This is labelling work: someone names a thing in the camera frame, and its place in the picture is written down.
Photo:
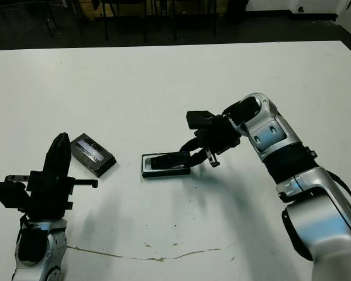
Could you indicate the black box base white lining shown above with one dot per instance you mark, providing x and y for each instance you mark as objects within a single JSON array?
[{"x": 163, "y": 174}]

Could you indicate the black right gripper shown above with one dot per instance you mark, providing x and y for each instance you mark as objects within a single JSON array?
[{"x": 219, "y": 136}]

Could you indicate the black waste bin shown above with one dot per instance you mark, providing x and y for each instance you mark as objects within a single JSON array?
[{"x": 237, "y": 11}]

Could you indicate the black wrist camera block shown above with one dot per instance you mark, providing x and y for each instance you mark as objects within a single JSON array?
[
  {"x": 199, "y": 120},
  {"x": 7, "y": 194}
]

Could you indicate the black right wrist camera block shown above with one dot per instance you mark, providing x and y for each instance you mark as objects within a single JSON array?
[{"x": 199, "y": 120}]

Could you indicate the black box lid shiny print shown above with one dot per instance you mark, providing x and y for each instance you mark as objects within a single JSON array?
[{"x": 90, "y": 152}]

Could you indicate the grey chair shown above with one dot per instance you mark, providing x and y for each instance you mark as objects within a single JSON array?
[{"x": 51, "y": 24}]

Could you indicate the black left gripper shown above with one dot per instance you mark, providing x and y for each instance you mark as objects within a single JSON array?
[{"x": 49, "y": 196}]

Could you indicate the black camera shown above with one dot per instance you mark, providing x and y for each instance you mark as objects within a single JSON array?
[{"x": 166, "y": 160}]

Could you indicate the black left wrist camera block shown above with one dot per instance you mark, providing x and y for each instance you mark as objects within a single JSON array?
[{"x": 7, "y": 194}]

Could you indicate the black mesh chair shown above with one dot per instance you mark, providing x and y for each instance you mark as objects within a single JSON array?
[
  {"x": 125, "y": 3},
  {"x": 193, "y": 3}
]

